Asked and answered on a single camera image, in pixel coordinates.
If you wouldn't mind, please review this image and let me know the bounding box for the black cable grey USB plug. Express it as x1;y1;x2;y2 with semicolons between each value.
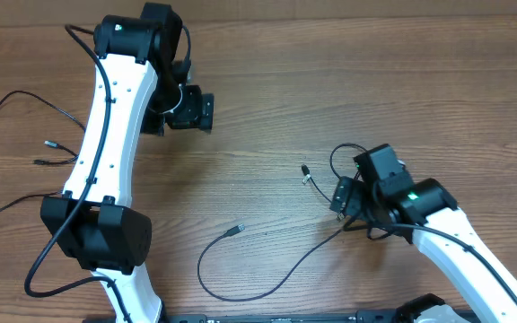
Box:
196;220;343;303

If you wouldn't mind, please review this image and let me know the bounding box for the thick black cable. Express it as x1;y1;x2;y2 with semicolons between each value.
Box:
0;89;87;221

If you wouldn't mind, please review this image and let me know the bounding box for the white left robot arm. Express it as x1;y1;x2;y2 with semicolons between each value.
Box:
40;3;215;322

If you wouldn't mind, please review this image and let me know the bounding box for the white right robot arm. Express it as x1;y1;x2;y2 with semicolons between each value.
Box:
329;144;517;322

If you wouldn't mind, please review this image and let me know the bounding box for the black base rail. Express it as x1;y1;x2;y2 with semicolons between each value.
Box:
83;308;482;323

